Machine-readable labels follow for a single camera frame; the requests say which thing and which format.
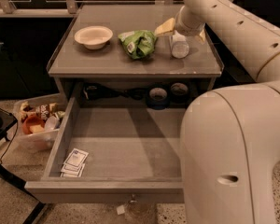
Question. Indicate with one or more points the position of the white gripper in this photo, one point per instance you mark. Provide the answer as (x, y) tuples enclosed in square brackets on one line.
[(187, 29)]

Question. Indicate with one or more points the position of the clear plastic water bottle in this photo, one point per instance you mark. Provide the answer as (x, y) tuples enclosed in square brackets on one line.
[(179, 46)]

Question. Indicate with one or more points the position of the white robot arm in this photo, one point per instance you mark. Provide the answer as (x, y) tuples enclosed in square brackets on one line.
[(230, 137)]

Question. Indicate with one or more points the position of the grey cabinet with top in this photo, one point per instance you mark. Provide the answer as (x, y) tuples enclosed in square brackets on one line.
[(111, 63)]

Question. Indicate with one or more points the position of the open grey top drawer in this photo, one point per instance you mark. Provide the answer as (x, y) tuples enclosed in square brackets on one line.
[(133, 154)]

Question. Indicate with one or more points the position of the green chip bag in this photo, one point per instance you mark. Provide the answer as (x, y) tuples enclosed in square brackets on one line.
[(138, 44)]

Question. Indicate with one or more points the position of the black tape roll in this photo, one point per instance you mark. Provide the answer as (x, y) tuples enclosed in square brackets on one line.
[(179, 92)]

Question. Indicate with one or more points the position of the dark blue tape roll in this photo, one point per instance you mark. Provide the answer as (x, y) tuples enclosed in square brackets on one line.
[(157, 98)]

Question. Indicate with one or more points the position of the white bowl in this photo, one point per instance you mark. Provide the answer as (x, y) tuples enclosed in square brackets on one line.
[(93, 37)]

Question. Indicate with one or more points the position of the white paper packets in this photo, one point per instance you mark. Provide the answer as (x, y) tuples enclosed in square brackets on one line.
[(74, 164)]

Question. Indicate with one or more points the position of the clear plastic storage bin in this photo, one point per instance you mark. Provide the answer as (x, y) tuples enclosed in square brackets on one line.
[(49, 108)]

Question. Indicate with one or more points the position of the orange bowl in bin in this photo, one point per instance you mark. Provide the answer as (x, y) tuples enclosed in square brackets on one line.
[(33, 124)]

